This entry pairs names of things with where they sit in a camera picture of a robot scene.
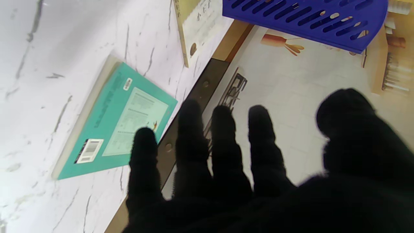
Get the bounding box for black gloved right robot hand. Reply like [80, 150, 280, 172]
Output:
[121, 88, 414, 233]

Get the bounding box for teal book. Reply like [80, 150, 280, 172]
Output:
[52, 55, 178, 180]

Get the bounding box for blue perforated plastic file rack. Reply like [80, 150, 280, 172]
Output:
[222, 0, 388, 54]

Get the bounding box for beige and white book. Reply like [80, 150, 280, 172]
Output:
[173, 0, 235, 68]

